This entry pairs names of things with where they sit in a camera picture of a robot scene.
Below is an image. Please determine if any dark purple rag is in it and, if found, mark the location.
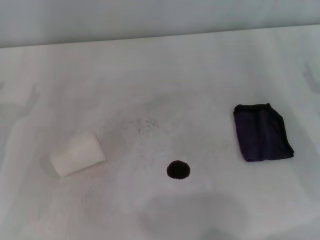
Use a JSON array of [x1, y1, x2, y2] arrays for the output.
[[233, 102, 295, 163]]

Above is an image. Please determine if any black water stain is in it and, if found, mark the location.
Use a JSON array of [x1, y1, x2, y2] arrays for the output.
[[166, 159, 192, 181]]

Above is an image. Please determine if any white paper cup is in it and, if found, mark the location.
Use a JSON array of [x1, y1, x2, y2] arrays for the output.
[[49, 130, 109, 178]]

